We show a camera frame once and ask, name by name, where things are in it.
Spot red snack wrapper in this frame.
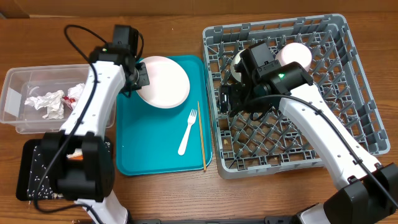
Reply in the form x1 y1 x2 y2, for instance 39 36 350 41
62 96 77 111

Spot clear plastic bin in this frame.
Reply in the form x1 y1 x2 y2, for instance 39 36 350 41
0 63 118 135

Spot small white bowl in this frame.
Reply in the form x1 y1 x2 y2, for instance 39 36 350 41
230 50 243 82

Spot white paper ball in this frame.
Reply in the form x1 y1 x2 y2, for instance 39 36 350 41
24 90 65 119

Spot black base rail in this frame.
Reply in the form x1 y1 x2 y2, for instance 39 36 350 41
127 215 302 224

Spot black tray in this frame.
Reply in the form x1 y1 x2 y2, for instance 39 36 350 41
16 137 113 201

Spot wooden chopstick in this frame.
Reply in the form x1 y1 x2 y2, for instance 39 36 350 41
197 101 206 172

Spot orange carrot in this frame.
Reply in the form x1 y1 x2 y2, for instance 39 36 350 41
68 155 83 161

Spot grey dishwasher rack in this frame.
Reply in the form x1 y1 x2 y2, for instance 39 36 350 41
202 14 391 179

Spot pink bowl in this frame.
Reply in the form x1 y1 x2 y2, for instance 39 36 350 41
275 42 312 72

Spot pink plate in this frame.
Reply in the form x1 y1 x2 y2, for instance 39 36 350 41
137 56 190 109

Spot teal plastic tray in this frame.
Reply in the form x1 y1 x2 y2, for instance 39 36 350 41
115 55 213 176

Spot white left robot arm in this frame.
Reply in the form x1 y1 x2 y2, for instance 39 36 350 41
38 25 150 223

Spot white plastic fork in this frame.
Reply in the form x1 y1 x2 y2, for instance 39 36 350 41
178 109 198 156

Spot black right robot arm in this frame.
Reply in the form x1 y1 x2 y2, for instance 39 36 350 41
219 42 397 224

